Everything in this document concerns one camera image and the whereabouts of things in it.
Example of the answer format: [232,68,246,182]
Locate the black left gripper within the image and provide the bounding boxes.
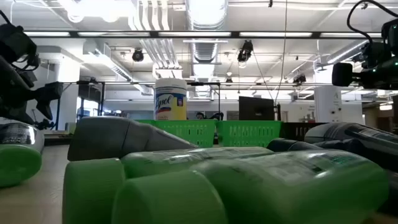
[34,81,65,121]

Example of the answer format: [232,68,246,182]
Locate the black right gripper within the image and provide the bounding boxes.
[331,62,368,88]

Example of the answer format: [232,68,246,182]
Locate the grey toiletry tube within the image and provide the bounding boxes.
[67,116,198,162]
[304,122,398,172]

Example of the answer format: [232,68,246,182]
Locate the small green bottle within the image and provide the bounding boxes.
[111,149,390,224]
[0,123,45,188]
[62,146,274,224]

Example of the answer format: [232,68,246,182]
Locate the dark blue toiletry tube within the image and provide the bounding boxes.
[266,138,326,153]

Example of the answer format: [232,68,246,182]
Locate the white pillar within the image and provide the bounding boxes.
[313,86,343,123]

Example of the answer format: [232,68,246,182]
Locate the black monitor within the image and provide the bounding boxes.
[238,96,275,121]

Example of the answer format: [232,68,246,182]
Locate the yellow white wipes canister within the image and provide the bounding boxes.
[154,78,188,121]

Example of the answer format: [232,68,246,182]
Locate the black overhead frame beam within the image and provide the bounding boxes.
[23,30,385,40]

